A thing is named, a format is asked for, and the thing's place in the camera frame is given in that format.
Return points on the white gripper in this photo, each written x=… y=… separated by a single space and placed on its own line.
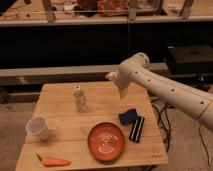
x=119 y=81

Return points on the small clear plastic bottle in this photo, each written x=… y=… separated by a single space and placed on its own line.
x=80 y=99

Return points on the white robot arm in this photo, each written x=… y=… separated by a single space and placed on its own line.
x=196 y=103

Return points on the blue sponge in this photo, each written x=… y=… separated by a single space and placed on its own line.
x=128 y=117

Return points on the black white striped block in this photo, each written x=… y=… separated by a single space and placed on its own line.
x=136 y=129

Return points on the black box on shelf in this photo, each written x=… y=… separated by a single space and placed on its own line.
x=194 y=59

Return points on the wooden table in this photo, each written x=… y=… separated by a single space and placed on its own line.
x=69 y=128

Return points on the orange round plate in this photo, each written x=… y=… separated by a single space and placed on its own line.
x=106 y=142

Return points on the orange clutter on shelf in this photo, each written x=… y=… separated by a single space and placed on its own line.
x=103 y=7

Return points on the long wooden shelf bench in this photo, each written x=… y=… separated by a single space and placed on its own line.
x=32 y=45

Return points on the white plastic cup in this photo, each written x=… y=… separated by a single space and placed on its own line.
x=37 y=127

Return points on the orange carrot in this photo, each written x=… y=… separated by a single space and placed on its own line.
x=52 y=162

